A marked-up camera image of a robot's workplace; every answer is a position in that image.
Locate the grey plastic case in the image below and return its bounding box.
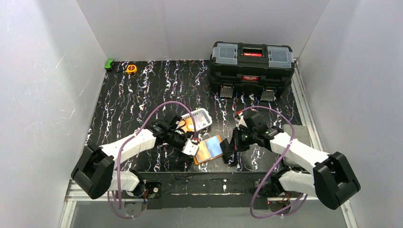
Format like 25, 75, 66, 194
281, 124, 312, 167

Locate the white plastic basket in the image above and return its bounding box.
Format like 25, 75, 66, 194
179, 108, 212, 132

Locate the black red toolbox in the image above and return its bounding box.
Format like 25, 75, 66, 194
208, 41, 296, 102

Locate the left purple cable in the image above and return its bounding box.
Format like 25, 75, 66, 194
107, 100, 198, 219

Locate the green small object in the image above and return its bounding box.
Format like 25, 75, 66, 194
104, 59, 115, 71

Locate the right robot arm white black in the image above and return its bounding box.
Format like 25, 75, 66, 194
228, 113, 361, 209

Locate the yellow tape measure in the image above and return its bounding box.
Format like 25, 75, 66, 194
125, 64, 137, 74

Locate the aluminium right rail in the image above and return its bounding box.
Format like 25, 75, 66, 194
291, 58, 323, 150

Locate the orange leather card holder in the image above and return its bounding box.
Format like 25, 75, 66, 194
193, 135, 222, 165

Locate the aluminium rail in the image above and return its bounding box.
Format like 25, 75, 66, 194
291, 58, 323, 150
58, 179, 358, 228

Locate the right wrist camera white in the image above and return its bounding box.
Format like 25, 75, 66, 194
235, 111, 247, 129

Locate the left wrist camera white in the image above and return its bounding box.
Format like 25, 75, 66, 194
182, 139, 199, 156

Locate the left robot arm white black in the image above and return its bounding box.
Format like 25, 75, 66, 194
70, 115, 199, 199

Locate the purple cable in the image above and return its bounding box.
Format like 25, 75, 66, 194
238, 106, 308, 219
107, 100, 198, 219

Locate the white patterned card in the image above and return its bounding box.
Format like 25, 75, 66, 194
194, 114, 208, 129

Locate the orange credit card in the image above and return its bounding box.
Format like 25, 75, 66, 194
182, 118, 194, 132
194, 143, 211, 163

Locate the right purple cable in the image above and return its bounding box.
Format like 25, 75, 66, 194
238, 106, 308, 219

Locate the aluminium front rail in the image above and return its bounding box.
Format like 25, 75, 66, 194
58, 179, 358, 228

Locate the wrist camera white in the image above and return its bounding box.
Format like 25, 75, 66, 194
235, 111, 247, 129
182, 139, 199, 156

